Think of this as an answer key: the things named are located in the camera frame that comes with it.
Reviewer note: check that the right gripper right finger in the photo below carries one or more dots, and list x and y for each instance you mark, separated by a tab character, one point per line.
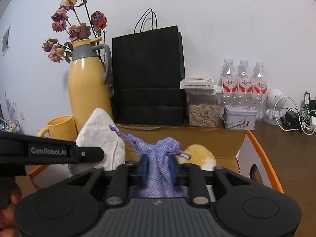
191	176

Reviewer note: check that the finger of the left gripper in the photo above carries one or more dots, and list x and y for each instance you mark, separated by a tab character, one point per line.
31	150

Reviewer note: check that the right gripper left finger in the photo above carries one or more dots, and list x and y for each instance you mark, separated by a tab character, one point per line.
130	174

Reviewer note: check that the yellow white plush toy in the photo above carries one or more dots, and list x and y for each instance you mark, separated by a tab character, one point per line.
198	155

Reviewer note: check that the purple knitted drawstring pouch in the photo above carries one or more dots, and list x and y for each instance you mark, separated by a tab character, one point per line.
159	183

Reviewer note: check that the person's hand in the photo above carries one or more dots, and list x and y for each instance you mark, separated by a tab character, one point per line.
8	226

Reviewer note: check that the yellow ceramic mug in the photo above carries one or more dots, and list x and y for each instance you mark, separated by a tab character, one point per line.
60	128

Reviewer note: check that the red cardboard pumpkin box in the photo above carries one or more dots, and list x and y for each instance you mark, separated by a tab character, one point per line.
237	150

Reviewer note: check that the clear seed storage container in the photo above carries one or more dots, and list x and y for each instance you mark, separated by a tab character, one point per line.
203	107

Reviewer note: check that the white decorated tin box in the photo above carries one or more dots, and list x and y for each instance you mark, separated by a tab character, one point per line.
239	117

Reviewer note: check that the left water bottle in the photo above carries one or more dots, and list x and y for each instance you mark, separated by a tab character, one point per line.
228	82

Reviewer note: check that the water bottle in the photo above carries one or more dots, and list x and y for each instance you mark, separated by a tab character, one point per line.
245	83
260	83
228	82

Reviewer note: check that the white flat box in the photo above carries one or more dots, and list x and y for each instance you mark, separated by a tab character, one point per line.
204	83

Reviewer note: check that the black paper shopping bag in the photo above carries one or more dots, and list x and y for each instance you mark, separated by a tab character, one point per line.
147	70

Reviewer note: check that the yellow thermos jug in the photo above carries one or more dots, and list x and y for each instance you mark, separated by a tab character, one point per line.
88	78

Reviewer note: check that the middle water bottle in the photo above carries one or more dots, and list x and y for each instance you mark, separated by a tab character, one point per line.
245	83

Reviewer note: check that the right water bottle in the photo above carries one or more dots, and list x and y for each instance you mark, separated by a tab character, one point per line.
260	83

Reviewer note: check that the white round robot figurine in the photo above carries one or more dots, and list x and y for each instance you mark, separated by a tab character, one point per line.
275	102

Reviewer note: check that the dried pink flower bouquet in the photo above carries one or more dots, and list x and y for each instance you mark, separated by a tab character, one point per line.
73	17

